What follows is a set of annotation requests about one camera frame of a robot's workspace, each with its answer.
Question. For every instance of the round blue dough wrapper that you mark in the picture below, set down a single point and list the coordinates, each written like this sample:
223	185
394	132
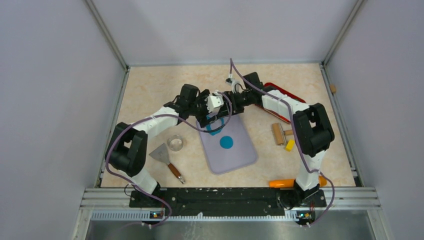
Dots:
226	142

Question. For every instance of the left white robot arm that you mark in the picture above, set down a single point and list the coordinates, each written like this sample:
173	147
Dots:
127	150

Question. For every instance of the blue dough piece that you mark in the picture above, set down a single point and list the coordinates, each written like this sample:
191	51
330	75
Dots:
213	128

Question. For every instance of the small wooden block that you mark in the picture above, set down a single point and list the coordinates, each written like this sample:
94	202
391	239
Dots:
332	88

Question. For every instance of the metal scraper wooden handle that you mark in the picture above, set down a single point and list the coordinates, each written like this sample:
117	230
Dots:
161	154

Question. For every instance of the red plate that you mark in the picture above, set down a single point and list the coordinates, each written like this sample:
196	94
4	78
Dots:
283	105

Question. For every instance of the orange carrot toy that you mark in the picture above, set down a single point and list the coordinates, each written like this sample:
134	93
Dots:
289	183

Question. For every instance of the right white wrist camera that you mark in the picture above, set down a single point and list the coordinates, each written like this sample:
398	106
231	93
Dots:
236	86

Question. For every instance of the round metal cutter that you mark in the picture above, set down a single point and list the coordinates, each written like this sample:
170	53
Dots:
175	143

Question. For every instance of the wooden rolling pin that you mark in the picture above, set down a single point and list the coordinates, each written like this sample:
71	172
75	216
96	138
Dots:
280	135

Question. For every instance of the yellow block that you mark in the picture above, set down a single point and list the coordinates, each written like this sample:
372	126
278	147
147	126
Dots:
290	145

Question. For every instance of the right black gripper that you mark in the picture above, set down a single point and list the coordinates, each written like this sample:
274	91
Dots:
236	110

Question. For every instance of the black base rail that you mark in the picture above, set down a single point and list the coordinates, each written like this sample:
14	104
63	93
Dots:
226	202

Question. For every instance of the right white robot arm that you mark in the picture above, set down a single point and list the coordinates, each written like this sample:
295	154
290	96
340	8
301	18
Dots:
312	130

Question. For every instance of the lavender plastic tray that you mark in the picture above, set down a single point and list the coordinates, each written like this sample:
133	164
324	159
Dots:
242	154

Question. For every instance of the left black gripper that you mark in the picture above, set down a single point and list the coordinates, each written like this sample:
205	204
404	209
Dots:
202	119

